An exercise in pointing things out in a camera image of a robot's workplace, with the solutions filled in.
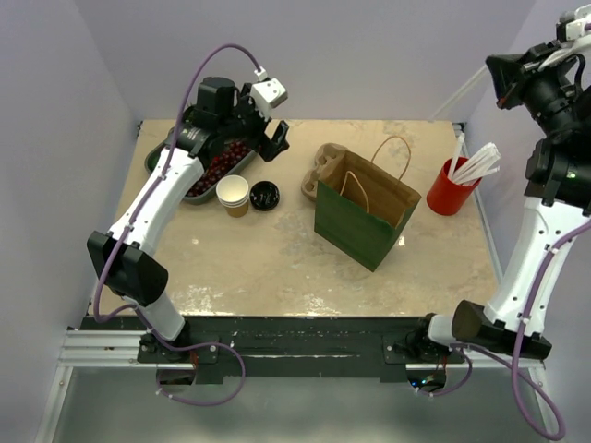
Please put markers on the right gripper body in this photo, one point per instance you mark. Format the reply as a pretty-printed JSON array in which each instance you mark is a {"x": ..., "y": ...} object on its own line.
[{"x": 540, "y": 89}]

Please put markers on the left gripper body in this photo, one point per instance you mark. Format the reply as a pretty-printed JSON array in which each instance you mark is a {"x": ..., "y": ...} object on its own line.
[{"x": 255, "y": 126}]

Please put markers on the green paper bag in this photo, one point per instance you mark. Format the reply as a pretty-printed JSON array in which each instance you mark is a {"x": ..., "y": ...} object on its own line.
[{"x": 362, "y": 209}]

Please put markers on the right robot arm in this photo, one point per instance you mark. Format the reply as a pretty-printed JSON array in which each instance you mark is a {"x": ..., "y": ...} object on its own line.
[{"x": 546, "y": 80}]

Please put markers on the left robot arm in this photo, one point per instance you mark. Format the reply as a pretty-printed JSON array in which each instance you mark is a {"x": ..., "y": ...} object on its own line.
[{"x": 123, "y": 257}]

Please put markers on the purple grapes bunch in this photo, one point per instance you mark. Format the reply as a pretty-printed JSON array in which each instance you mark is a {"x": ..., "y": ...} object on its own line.
[{"x": 232, "y": 160}]

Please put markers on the stack of paper cups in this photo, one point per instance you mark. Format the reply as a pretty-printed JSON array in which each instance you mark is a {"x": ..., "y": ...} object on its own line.
[{"x": 232, "y": 192}]

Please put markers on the stack of black lids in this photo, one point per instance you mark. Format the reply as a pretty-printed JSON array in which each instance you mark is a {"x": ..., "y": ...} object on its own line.
[{"x": 264, "y": 196}]

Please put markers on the stack of cup carriers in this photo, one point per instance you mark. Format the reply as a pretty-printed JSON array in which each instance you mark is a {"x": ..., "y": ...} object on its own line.
[{"x": 325, "y": 155}]

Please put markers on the red straw cup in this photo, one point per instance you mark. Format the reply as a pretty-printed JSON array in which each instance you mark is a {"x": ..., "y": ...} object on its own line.
[{"x": 446, "y": 197}]

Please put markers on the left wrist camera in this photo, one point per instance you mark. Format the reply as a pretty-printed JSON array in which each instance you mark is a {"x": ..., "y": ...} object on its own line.
[{"x": 267, "y": 93}]

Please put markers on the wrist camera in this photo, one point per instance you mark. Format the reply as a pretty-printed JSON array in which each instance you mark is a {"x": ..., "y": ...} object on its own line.
[
  {"x": 267, "y": 93},
  {"x": 573, "y": 25}
]

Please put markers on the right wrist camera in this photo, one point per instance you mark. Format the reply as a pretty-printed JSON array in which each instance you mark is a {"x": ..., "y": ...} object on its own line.
[{"x": 573, "y": 25}]

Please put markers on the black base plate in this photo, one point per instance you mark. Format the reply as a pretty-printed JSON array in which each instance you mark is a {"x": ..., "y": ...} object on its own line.
[{"x": 212, "y": 348}]

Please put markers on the aluminium rail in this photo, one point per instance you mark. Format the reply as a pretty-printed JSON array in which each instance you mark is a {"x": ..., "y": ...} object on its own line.
[{"x": 100, "y": 348}]

